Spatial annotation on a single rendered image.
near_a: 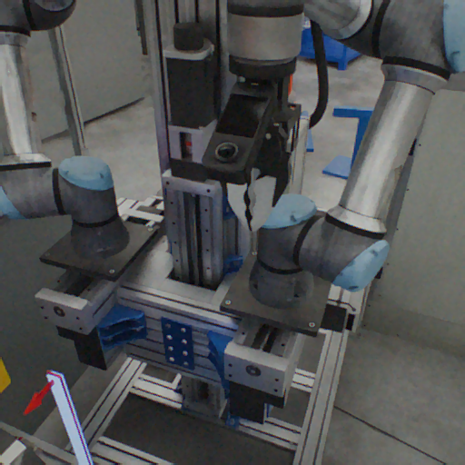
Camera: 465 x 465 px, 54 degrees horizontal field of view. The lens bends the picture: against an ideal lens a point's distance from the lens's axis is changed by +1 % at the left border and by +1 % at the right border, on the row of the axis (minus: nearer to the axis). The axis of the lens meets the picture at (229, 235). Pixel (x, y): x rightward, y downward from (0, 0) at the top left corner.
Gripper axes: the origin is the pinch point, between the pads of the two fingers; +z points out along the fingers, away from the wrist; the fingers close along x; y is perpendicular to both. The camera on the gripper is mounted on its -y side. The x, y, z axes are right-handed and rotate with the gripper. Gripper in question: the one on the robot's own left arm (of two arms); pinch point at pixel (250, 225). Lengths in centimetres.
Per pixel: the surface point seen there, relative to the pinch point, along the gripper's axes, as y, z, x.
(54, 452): -13, 57, 36
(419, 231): 128, 77, -31
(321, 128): 384, 143, 59
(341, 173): 290, 140, 21
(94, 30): 331, 60, 272
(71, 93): 79, 19, 94
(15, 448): -24.8, 26.9, 23.8
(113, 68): 348, 99, 269
